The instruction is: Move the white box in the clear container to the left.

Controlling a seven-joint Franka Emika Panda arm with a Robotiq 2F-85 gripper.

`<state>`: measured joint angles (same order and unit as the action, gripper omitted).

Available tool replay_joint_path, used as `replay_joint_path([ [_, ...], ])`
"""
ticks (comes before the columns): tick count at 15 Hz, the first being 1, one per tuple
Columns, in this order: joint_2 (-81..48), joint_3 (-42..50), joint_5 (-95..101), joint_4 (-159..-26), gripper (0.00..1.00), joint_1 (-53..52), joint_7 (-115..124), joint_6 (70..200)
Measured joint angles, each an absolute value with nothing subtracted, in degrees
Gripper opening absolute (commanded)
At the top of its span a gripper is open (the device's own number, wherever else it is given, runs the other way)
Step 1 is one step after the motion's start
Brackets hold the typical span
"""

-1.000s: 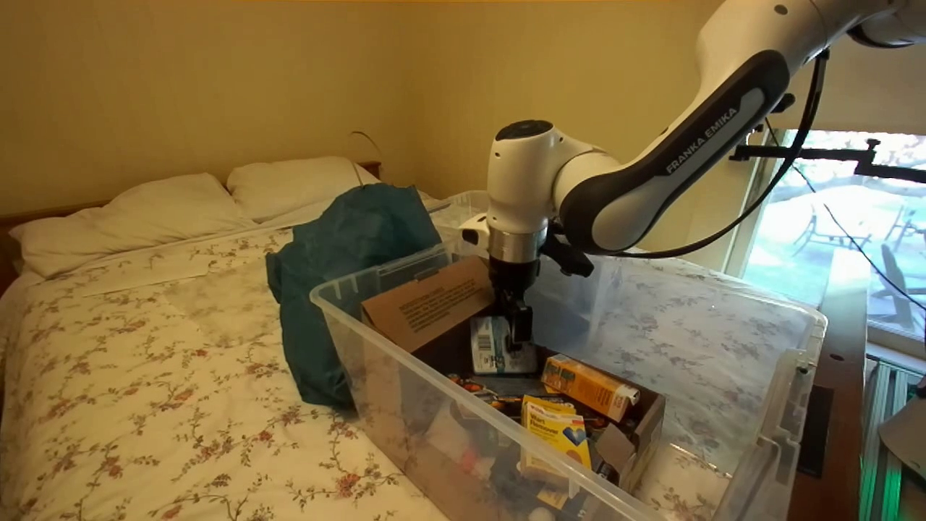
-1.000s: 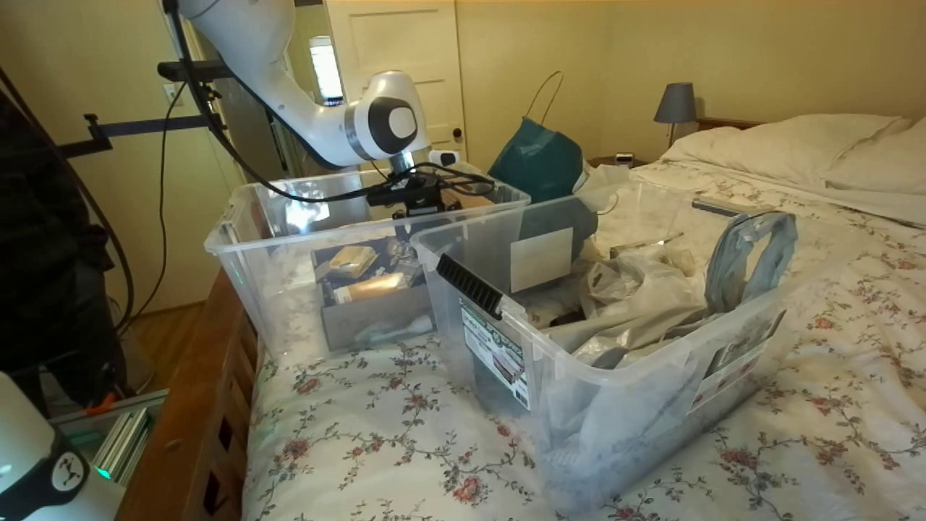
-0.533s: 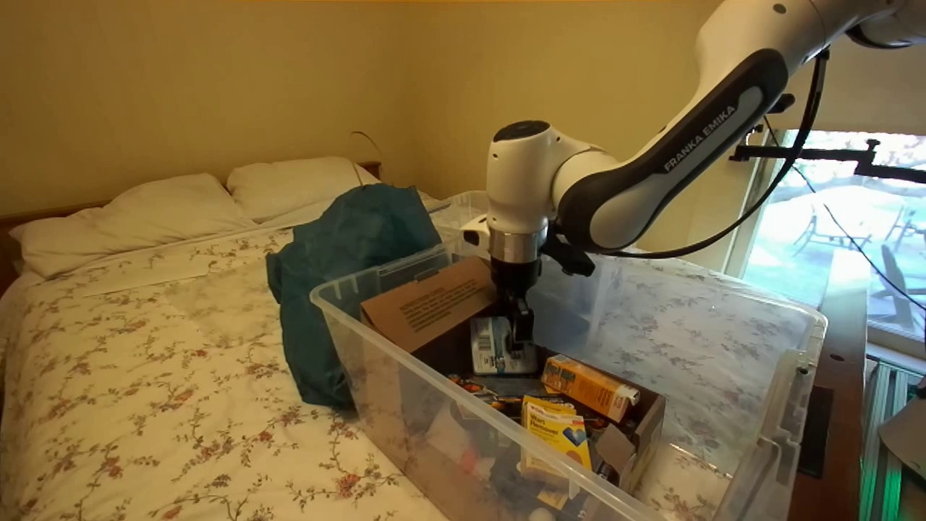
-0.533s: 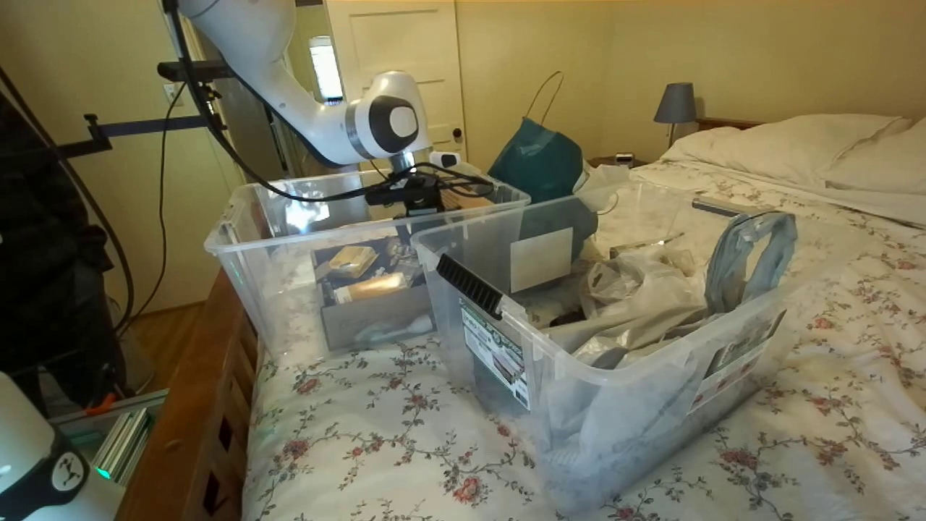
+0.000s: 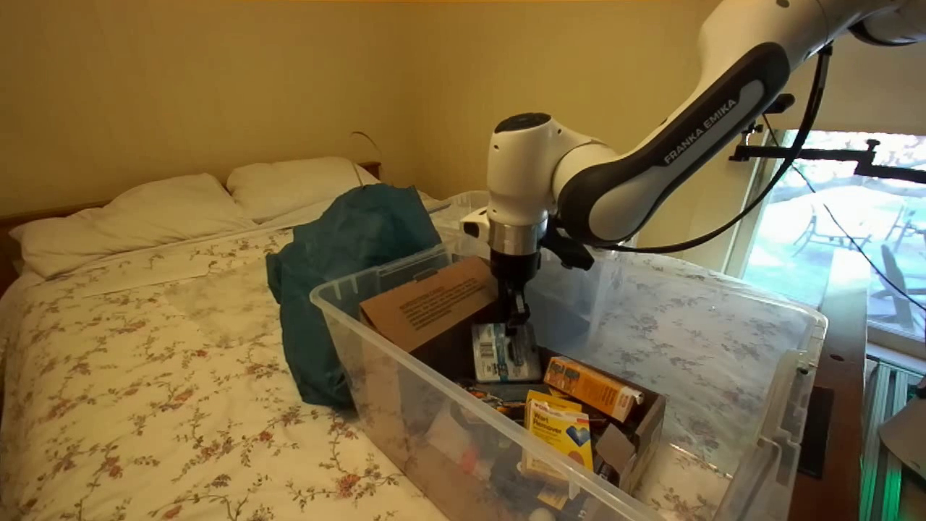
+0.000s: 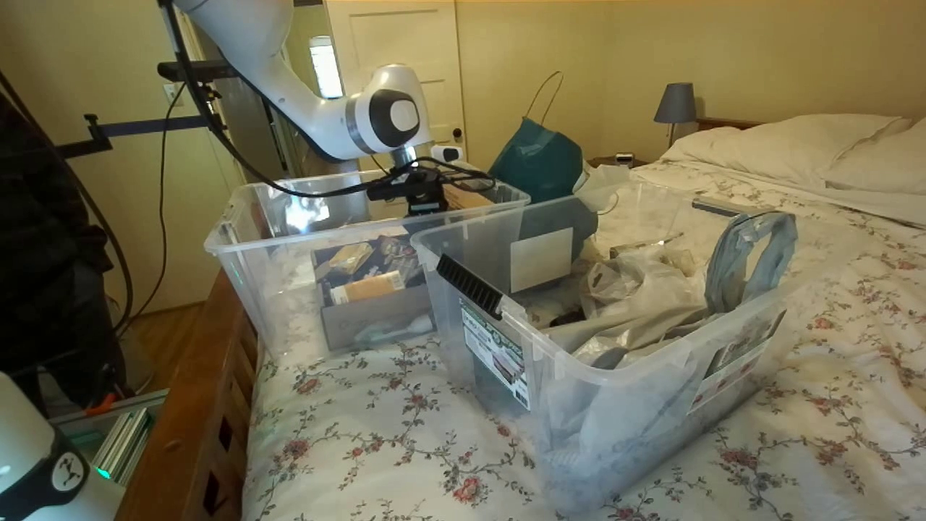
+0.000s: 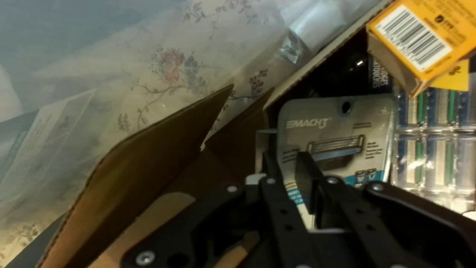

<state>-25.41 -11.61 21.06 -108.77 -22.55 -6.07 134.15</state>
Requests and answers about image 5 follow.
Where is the yellow bandage box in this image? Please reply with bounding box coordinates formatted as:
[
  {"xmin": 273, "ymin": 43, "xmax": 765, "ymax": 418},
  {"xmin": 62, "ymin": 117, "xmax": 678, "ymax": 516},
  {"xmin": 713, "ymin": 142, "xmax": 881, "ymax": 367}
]
[{"xmin": 522, "ymin": 388, "xmax": 595, "ymax": 474}]

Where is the black flat device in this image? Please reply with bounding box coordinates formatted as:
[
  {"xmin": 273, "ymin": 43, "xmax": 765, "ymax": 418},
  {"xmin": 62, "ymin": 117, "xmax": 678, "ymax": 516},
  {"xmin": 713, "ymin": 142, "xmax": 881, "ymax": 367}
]
[{"xmin": 795, "ymin": 385, "xmax": 836, "ymax": 480}]

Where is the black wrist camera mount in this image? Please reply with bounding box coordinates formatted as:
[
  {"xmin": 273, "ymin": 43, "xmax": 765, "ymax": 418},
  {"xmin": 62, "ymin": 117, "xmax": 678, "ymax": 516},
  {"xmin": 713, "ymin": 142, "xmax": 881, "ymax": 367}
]
[{"xmin": 542, "ymin": 227, "xmax": 595, "ymax": 272}]

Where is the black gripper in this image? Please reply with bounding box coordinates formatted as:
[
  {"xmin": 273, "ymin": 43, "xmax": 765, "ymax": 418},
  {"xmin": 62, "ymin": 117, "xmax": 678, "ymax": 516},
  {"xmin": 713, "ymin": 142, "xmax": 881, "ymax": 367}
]
[{"xmin": 490, "ymin": 247, "xmax": 543, "ymax": 376}]

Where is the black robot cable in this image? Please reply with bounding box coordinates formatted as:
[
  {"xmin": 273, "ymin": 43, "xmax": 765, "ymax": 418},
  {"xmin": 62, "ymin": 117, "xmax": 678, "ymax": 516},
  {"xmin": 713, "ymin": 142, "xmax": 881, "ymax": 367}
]
[{"xmin": 601, "ymin": 42, "xmax": 836, "ymax": 259}]

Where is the small clear plastic bin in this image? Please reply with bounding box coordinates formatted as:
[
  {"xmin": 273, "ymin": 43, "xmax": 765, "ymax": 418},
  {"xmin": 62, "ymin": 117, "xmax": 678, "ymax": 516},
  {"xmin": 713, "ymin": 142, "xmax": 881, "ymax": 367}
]
[{"xmin": 428, "ymin": 188, "xmax": 516, "ymax": 260}]

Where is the white razor cartridge box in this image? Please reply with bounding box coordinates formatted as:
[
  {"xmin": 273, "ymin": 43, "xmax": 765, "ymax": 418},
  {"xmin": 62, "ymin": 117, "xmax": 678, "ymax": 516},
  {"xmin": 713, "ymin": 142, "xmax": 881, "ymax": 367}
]
[{"xmin": 468, "ymin": 321, "xmax": 543, "ymax": 385}]

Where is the large clear plastic container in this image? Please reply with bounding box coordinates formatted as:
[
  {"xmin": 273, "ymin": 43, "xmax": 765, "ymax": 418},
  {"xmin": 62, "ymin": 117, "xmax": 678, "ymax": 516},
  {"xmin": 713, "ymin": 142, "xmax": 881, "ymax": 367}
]
[{"xmin": 310, "ymin": 240, "xmax": 830, "ymax": 521}]

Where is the teal fabric bag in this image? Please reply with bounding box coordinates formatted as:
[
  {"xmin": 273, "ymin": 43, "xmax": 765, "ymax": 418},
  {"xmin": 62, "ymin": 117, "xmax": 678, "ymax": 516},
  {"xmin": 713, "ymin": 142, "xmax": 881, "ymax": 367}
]
[{"xmin": 266, "ymin": 184, "xmax": 446, "ymax": 412}]

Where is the black camera on stand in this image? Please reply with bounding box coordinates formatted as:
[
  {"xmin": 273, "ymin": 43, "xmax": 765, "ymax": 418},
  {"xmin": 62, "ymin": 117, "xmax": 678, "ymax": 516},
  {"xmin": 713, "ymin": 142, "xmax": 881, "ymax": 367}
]
[{"xmin": 759, "ymin": 91, "xmax": 799, "ymax": 117}]

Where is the yellow orange box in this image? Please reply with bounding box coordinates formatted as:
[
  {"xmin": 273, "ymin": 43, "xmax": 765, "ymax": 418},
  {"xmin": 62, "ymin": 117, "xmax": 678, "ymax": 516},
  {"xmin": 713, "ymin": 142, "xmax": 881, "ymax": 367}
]
[{"xmin": 542, "ymin": 353, "xmax": 646, "ymax": 427}]

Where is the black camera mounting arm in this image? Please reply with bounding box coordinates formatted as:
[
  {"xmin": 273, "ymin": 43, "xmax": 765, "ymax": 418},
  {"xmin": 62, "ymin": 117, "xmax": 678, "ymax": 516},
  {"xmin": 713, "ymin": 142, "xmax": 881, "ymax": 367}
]
[{"xmin": 726, "ymin": 134, "xmax": 926, "ymax": 185}]

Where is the floral bed cover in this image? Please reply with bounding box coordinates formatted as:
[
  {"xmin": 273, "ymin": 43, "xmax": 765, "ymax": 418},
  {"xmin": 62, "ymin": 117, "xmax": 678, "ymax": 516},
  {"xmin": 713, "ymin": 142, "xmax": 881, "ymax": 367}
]
[{"xmin": 0, "ymin": 198, "xmax": 458, "ymax": 521}]

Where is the wooden side ledge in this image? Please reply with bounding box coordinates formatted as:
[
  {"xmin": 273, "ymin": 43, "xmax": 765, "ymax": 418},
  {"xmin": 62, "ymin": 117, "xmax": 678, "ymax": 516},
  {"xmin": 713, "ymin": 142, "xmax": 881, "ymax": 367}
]
[{"xmin": 786, "ymin": 272, "xmax": 878, "ymax": 521}]

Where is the white pillow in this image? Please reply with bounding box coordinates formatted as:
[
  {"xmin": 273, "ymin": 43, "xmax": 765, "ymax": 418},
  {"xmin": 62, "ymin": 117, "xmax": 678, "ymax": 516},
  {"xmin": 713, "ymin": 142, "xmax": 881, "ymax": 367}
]
[
  {"xmin": 9, "ymin": 172, "xmax": 254, "ymax": 285},
  {"xmin": 224, "ymin": 155, "xmax": 381, "ymax": 224}
]

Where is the round grey object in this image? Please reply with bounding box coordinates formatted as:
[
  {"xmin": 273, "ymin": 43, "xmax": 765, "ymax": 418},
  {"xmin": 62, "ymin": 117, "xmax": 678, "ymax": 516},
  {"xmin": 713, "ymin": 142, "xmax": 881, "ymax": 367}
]
[{"xmin": 878, "ymin": 396, "xmax": 926, "ymax": 487}]

